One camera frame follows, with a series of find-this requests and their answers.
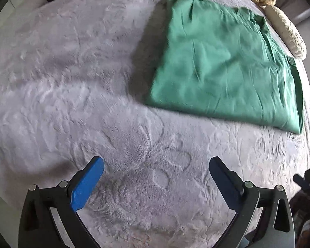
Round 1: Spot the cream quilted pillow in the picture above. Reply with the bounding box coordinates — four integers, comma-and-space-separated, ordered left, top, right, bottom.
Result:
264, 5, 307, 60

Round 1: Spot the green work jacket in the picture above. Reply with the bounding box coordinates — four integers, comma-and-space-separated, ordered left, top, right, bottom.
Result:
145, 0, 304, 135

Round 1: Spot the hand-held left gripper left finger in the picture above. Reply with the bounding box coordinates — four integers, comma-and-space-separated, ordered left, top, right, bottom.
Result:
18, 156, 105, 248

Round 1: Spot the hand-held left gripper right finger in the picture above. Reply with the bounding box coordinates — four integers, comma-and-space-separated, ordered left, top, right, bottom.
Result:
209, 156, 296, 248

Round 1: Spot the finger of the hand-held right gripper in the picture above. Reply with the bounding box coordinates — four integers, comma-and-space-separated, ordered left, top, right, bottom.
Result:
293, 174, 310, 190

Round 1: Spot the lilac embossed blanket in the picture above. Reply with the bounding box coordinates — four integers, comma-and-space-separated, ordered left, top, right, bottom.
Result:
0, 0, 310, 248

